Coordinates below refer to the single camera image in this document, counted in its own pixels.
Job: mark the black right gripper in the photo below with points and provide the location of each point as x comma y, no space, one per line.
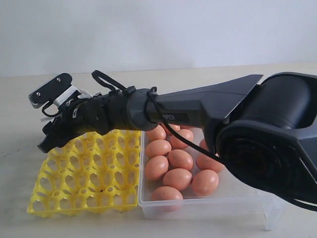
99,114

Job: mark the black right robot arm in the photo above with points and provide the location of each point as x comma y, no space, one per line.
264,131

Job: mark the yellow plastic egg tray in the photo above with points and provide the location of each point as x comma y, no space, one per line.
91,173

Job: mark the clear plastic container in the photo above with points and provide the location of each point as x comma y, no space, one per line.
232,198

